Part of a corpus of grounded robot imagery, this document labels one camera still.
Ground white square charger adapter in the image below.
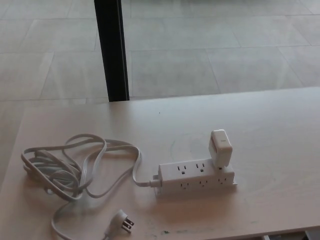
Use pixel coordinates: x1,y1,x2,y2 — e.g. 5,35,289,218
206,129,234,169

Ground white angled three-prong plug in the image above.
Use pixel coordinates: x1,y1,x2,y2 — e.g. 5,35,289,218
106,209,135,235

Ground dark under-desk object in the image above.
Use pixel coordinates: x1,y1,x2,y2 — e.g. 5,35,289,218
306,229,320,240

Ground white multi-outlet power strip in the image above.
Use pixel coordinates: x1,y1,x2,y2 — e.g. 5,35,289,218
152,159,239,198

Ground black vertical pillar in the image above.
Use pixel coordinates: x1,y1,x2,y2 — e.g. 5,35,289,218
94,0,130,103

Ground white flat power cord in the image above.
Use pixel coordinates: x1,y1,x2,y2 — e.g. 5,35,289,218
20,133,161,240

